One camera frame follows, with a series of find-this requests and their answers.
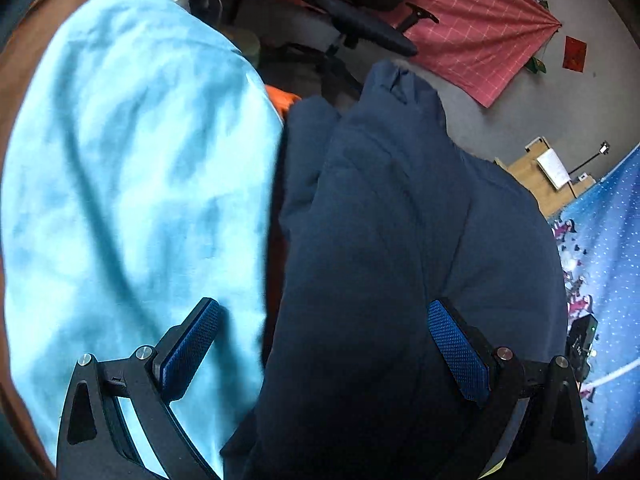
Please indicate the blue orange brown striped blanket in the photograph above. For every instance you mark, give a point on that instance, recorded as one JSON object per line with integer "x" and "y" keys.
{"x": 125, "y": 160}

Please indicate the black office chair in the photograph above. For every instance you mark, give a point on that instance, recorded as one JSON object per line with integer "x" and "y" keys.
{"x": 365, "y": 25}

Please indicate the pink grid wall cloth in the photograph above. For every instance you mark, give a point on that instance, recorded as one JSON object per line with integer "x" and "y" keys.
{"x": 480, "y": 25}

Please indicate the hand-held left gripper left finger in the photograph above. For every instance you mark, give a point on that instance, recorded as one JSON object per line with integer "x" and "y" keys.
{"x": 190, "y": 347}

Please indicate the black camera stick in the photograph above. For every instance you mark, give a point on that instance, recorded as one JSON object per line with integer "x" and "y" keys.
{"x": 592, "y": 158}

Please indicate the blue printed bed sheet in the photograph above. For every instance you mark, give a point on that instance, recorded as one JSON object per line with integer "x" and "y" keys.
{"x": 612, "y": 260}

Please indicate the red paper wall decoration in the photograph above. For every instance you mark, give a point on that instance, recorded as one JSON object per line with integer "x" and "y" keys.
{"x": 575, "y": 53}

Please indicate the black electronic device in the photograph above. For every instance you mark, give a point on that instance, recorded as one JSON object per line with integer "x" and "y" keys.
{"x": 582, "y": 345}

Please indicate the navy puffer jacket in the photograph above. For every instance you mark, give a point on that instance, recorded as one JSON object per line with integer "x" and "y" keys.
{"x": 400, "y": 220}

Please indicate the white notebook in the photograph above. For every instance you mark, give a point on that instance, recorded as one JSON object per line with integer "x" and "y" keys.
{"x": 552, "y": 167}

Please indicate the small wooden table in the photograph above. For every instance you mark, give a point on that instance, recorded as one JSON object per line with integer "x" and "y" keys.
{"x": 542, "y": 195}

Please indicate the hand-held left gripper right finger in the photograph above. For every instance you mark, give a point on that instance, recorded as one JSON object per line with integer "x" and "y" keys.
{"x": 457, "y": 347}

